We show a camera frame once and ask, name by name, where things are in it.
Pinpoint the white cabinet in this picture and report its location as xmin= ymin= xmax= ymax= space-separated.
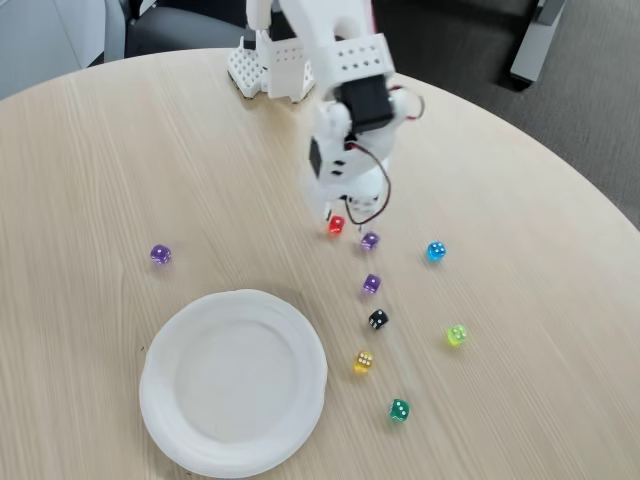
xmin=0 ymin=0 xmax=126 ymax=99

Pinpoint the white paper plate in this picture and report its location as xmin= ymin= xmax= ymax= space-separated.
xmin=138 ymin=288 xmax=329 ymax=478

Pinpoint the red black servo cable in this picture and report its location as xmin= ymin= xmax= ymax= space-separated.
xmin=342 ymin=87 xmax=426 ymax=227

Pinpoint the dark grey chair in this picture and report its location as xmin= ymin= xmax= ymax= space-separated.
xmin=123 ymin=0 xmax=251 ymax=59

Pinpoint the grey desk leg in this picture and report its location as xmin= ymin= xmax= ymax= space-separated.
xmin=509 ymin=0 xmax=569 ymax=91

